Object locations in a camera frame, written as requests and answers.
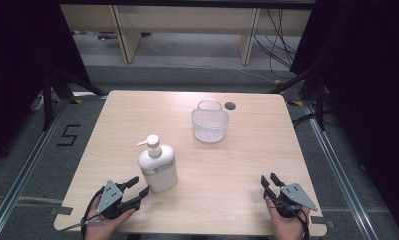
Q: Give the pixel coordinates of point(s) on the black metal stand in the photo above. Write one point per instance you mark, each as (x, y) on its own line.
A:
(47, 100)
(320, 100)

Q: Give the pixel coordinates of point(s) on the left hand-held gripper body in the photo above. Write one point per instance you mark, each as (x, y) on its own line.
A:
(109, 197)

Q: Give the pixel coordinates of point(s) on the person's left hand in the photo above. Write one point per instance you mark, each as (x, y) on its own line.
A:
(102, 226)

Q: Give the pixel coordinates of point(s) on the white plastic basket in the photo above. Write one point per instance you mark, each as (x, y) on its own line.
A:
(209, 131)

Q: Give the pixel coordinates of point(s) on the black curtain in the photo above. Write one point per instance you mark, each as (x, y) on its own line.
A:
(367, 83)
(20, 66)

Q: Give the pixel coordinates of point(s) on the light wooden desk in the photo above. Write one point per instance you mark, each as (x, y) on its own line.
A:
(187, 20)

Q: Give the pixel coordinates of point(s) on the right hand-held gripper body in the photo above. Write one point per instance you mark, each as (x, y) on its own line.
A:
(295, 195)

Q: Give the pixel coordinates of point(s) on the dark round table grommet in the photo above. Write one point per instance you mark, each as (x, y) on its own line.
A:
(230, 106)

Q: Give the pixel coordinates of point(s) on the metal floor rail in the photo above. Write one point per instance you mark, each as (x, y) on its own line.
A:
(340, 180)
(23, 173)

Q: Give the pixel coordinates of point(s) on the person's right hand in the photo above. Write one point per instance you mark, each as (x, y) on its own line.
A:
(287, 228)

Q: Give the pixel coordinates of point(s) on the white pump bottle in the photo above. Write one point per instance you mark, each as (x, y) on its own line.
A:
(157, 170)

